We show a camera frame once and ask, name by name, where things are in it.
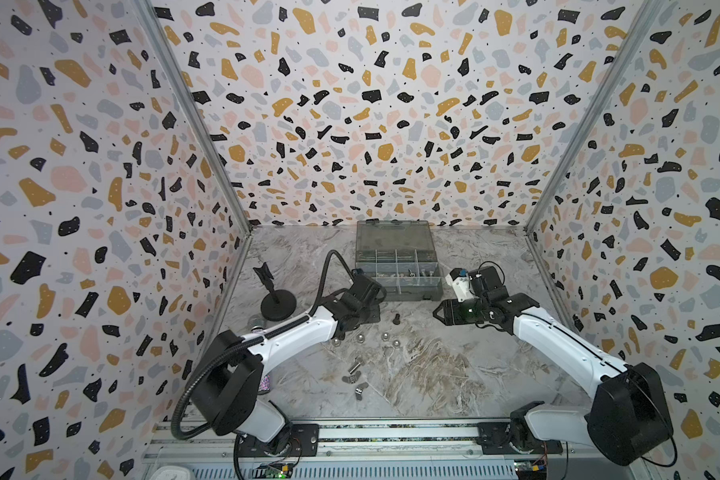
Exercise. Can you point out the glitter handheld microphone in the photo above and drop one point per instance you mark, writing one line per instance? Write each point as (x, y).
(265, 383)

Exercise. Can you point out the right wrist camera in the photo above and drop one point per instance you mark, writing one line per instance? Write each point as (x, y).
(459, 280)

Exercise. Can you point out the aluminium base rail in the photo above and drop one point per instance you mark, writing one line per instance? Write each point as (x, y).
(383, 449)

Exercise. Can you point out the green circuit board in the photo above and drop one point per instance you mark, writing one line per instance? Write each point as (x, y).
(274, 471)

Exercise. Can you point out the black microphone stand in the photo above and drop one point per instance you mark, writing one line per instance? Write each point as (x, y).
(278, 304)

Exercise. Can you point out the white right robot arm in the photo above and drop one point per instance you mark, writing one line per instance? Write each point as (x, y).
(628, 416)

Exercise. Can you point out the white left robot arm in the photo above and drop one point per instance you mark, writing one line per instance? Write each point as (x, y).
(222, 393)

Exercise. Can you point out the grey compartment organizer box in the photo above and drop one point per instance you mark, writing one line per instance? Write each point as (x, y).
(401, 256)

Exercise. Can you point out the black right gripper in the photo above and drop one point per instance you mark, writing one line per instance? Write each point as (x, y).
(449, 308)

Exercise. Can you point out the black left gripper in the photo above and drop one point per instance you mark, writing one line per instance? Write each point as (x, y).
(375, 311)

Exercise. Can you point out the silver bolt near rail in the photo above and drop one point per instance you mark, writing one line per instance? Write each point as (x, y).
(359, 390)

